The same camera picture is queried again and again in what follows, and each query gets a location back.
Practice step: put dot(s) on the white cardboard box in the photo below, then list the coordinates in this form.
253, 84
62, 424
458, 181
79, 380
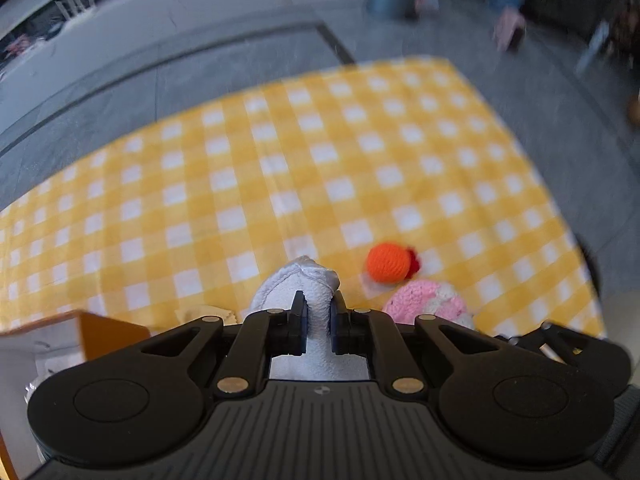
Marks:
55, 355

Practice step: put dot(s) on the pink stool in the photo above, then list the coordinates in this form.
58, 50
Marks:
510, 30

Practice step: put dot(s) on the white television cabinet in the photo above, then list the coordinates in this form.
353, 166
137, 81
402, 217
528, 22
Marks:
200, 0

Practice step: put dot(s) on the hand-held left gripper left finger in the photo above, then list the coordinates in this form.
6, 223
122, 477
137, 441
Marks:
300, 322

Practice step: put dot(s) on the pink and white crochet toy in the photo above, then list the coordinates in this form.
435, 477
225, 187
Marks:
427, 302

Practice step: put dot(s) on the pale yellow cloth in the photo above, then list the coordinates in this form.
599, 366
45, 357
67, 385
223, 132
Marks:
207, 312

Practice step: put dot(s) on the white towel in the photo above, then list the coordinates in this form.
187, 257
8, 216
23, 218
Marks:
310, 277

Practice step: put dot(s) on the orange crochet ball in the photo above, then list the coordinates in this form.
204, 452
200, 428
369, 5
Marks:
387, 262

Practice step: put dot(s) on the yellow checked mat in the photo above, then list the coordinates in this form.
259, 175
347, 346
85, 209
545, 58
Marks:
250, 160

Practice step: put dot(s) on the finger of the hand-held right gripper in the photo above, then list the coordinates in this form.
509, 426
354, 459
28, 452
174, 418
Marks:
547, 332

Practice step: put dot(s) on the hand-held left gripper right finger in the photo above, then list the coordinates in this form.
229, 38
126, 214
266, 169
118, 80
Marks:
337, 322

